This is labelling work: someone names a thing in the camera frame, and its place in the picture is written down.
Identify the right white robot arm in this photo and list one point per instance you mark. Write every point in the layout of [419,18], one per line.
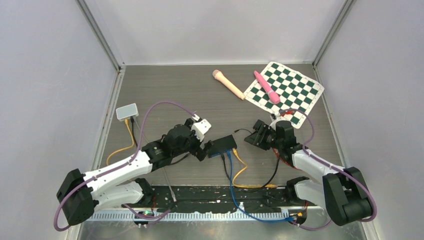
[341,192]

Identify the aluminium front rail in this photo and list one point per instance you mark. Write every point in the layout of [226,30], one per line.
[118,212]

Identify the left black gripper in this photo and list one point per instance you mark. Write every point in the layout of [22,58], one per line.
[198,151]

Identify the green white checkerboard mat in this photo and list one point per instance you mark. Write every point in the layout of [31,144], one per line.
[298,93]

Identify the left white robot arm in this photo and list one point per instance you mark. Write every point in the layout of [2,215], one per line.
[82,194]

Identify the black power adapter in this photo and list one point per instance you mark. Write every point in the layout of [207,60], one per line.
[237,130]

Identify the pink toy microphone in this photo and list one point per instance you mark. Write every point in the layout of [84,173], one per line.
[272,95]

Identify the white small router box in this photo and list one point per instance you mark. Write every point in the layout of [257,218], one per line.
[126,112]

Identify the beige toy microphone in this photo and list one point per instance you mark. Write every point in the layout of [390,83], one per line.
[218,75]

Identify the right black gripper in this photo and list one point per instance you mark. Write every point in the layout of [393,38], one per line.
[257,140]

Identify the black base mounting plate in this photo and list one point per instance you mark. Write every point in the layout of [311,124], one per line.
[217,199]

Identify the black network switch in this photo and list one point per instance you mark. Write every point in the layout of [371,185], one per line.
[222,145]

